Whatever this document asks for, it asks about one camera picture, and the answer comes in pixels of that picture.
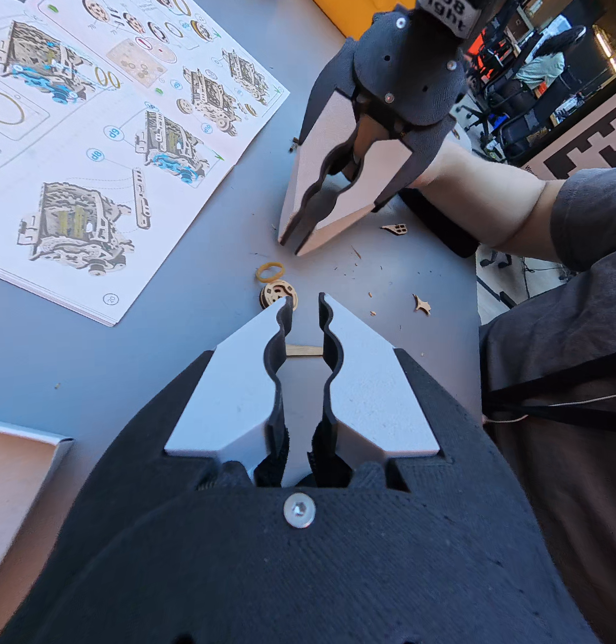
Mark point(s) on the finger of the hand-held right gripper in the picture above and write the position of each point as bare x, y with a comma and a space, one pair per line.
318, 151
373, 176

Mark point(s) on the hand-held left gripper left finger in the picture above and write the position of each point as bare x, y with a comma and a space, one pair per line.
227, 397

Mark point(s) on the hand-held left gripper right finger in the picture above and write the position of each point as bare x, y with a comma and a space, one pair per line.
378, 397

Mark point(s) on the thin wooden stick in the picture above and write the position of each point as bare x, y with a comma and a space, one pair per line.
304, 350

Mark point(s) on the round wooden wheel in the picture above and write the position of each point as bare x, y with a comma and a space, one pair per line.
275, 293

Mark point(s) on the small yellow rubber band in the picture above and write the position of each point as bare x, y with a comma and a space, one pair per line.
259, 274

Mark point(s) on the person's right forearm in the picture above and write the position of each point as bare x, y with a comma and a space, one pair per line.
489, 201

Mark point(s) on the window-shaped wooden scrap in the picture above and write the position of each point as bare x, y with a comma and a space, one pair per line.
396, 229

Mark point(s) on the yellow panel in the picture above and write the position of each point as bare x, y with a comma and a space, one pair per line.
348, 15

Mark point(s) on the star-shaped wooden scrap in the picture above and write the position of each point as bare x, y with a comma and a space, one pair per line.
422, 305

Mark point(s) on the black office chair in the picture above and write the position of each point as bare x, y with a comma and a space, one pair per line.
509, 95
526, 133

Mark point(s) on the black and white marker board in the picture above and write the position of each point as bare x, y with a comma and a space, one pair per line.
589, 146

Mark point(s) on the printed instruction booklet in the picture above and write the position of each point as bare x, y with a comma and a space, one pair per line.
111, 151

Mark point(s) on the person's dark shirt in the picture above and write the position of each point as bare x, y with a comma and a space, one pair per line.
564, 503

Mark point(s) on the white cardboard box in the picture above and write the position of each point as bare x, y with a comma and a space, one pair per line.
16, 493

